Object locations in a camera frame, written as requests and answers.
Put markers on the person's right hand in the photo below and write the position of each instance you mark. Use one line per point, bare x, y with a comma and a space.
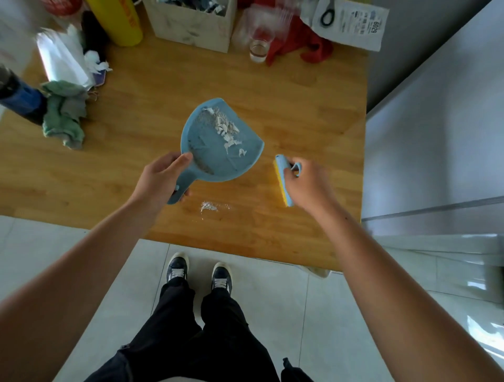
309, 188

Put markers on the person's left hand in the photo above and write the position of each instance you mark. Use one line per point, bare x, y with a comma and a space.
155, 185

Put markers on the person's left thumb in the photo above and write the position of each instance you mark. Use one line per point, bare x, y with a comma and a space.
179, 167

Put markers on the person's right fingers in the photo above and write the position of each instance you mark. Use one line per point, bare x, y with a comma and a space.
291, 173

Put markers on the blue brush with yellow bristles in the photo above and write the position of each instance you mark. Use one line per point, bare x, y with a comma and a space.
281, 179

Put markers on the blue plastic dustpan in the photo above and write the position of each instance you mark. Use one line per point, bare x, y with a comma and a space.
218, 141

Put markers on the person's right forearm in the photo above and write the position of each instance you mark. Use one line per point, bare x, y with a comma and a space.
397, 299

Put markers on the person's left forearm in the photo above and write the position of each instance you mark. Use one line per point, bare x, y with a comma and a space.
63, 291

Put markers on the white dust pile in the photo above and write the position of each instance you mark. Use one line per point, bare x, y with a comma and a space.
208, 206

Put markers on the white paper scraps in dustpan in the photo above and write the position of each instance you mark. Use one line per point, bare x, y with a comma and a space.
228, 130

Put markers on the person's left dark sneaker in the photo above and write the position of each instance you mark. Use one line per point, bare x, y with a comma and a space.
177, 267

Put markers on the person's dark sneaker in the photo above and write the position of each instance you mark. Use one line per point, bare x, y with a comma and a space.
177, 267
222, 276

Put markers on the person's right dark sneaker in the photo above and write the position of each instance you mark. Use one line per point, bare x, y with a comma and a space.
222, 276

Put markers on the green cloth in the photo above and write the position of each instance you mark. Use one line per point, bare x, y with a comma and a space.
63, 114

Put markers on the red cloth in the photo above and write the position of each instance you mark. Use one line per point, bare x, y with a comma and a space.
303, 43

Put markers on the clear drinking glass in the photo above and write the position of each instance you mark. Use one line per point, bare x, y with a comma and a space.
260, 45

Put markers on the white square box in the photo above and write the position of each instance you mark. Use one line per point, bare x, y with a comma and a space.
193, 23

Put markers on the clear plastic bag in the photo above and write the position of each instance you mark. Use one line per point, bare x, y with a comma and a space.
262, 19

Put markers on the white paper bag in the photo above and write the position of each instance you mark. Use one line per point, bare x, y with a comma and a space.
65, 59

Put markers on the yellow cylinder container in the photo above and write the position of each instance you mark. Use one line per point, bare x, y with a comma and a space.
118, 19

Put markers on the white printed paper sheet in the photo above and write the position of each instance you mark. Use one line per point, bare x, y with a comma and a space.
354, 23

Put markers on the person's black trousers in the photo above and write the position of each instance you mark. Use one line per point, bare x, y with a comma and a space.
197, 338

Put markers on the blue bottle with black cap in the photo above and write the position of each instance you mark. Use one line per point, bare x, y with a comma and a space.
17, 94

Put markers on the red round object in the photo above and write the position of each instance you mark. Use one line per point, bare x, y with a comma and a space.
61, 6

